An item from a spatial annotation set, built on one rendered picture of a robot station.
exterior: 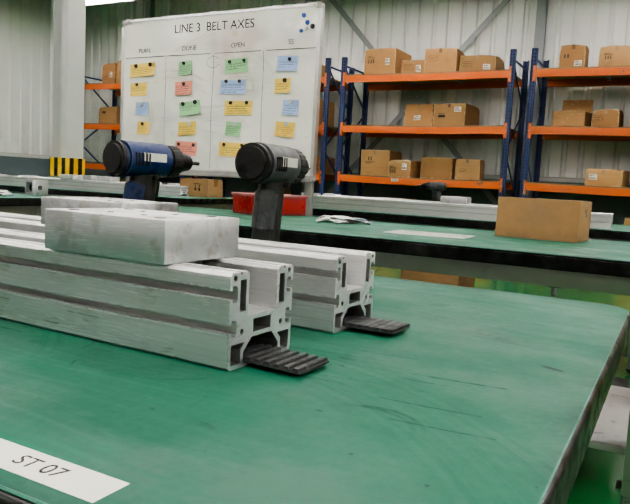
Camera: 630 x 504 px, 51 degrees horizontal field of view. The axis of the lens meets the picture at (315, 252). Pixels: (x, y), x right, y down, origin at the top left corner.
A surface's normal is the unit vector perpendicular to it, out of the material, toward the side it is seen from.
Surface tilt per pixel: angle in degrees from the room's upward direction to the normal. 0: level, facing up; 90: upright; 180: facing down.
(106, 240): 90
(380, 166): 90
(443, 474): 0
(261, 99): 90
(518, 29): 90
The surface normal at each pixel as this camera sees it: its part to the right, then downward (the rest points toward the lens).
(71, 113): 0.87, 0.10
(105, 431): 0.05, -0.99
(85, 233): -0.50, 0.07
